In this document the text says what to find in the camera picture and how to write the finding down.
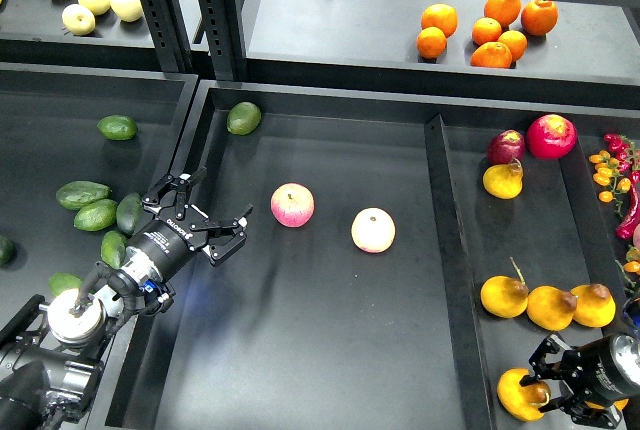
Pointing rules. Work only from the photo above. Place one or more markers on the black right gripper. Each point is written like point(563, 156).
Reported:
point(598, 375)

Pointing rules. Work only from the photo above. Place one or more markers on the yellow pear near apples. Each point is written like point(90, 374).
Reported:
point(504, 181)

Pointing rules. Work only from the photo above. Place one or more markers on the pale yellow apple right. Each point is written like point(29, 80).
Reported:
point(127, 10)

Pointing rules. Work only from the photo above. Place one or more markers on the pale pink apple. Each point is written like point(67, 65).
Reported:
point(373, 230)

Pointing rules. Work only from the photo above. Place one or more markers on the orange far left bottom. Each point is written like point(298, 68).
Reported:
point(431, 42)

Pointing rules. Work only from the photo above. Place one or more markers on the green avocado pile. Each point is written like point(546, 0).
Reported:
point(96, 216)
point(113, 249)
point(77, 194)

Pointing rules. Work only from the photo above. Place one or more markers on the green avocado pile bottom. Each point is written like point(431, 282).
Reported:
point(113, 249)

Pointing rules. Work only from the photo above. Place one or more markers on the cherry tomato bunch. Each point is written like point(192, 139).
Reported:
point(615, 168)

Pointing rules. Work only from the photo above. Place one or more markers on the black tray divider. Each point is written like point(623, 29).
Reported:
point(466, 338)

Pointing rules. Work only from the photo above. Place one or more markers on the bright red apple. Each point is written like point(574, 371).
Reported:
point(551, 136)

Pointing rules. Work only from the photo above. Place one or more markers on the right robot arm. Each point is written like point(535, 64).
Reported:
point(631, 312)

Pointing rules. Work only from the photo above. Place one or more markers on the yellow pear middle of row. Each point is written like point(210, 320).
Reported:
point(551, 308)

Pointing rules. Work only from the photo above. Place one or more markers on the dark green avocado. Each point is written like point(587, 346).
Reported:
point(60, 282)

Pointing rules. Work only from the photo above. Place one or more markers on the yellow pear brown spot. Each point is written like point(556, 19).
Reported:
point(522, 402)

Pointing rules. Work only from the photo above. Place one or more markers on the dark red apple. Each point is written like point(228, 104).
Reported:
point(505, 147)

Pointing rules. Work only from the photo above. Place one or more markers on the green avocado pile top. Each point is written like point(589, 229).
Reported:
point(77, 194)

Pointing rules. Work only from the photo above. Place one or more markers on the black shelf upright posts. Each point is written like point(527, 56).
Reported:
point(203, 37)

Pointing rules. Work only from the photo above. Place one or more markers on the dark avocado pile right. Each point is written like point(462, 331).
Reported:
point(128, 213)

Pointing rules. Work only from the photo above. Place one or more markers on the yellow pear of row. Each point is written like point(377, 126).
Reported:
point(551, 308)
point(505, 296)
point(595, 306)

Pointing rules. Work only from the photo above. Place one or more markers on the pink red apple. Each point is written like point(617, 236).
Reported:
point(292, 205)

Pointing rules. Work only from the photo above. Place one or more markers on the orange front bottom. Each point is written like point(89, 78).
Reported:
point(492, 55)

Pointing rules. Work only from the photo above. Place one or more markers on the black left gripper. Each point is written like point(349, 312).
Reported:
point(166, 243)

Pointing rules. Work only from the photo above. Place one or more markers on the black centre tray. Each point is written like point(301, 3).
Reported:
point(303, 330)

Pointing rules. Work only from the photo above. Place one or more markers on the yellow pear right of row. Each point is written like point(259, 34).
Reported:
point(595, 306)

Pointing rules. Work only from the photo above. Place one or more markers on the orange far left top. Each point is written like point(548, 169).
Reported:
point(441, 16)

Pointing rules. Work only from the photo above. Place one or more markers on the green avocado upper left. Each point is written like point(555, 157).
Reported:
point(118, 127)

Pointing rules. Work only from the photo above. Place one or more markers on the yellow pear left of row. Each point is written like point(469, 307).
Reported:
point(505, 296)

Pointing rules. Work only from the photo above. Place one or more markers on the green avocado pile middle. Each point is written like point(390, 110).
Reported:
point(96, 216)

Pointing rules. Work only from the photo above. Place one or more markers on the green avocado in centre tray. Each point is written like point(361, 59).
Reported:
point(243, 118)

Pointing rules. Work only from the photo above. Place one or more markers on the orange lower right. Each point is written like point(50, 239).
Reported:
point(516, 42)

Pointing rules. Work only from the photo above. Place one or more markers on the pale yellow apple front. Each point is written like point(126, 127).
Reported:
point(78, 20)

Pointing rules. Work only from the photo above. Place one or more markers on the dark avocado left edge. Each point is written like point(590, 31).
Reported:
point(7, 250)

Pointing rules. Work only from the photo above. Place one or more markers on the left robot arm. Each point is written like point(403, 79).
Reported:
point(52, 351)

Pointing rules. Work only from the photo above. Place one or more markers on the red chili pepper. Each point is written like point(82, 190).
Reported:
point(627, 226)

